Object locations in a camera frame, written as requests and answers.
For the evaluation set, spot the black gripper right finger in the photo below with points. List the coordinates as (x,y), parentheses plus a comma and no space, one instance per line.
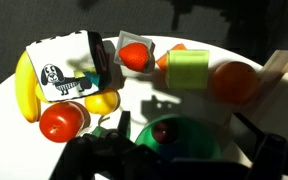
(268,152)

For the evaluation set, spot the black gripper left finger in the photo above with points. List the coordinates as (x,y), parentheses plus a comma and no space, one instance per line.
(85,156)

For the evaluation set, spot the light green block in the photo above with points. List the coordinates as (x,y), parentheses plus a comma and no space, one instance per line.
(187,69)

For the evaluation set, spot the wooden tray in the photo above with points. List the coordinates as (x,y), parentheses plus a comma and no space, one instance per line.
(268,110)

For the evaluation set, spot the grey square block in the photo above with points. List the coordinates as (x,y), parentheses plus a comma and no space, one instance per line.
(126,38)

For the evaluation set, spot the yellow lemon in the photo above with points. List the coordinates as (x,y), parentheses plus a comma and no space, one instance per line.
(102,103)

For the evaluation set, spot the red tomato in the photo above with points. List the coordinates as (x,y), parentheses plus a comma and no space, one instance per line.
(61,121)

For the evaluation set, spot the dark plum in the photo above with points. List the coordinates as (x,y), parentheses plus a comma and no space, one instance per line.
(165,132)

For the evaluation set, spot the green plastic bowl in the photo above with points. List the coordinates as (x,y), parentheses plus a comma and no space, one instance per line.
(194,141)

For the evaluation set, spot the orange fruit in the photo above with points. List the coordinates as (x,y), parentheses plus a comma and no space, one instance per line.
(234,82)

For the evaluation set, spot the white round table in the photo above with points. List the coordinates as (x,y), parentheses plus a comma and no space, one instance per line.
(26,154)

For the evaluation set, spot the yellow banana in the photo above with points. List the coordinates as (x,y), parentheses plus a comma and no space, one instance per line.
(25,89)

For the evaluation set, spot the dog picture soft cube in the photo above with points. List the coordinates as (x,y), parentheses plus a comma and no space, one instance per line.
(71,66)

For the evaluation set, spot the red strawberry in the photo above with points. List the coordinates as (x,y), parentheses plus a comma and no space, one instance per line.
(135,56)

